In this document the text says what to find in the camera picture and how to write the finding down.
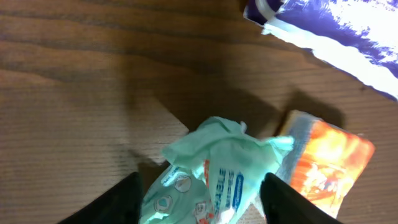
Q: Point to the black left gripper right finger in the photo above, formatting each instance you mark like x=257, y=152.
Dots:
x=283, y=205

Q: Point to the small orange snack packet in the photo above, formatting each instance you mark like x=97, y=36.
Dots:
x=325, y=161

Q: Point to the purple noodle packet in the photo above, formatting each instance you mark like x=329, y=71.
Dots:
x=358, y=37

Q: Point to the mint green wipes packet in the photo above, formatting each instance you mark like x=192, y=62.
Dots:
x=214, y=174

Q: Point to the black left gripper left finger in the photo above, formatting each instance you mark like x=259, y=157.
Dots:
x=120, y=204

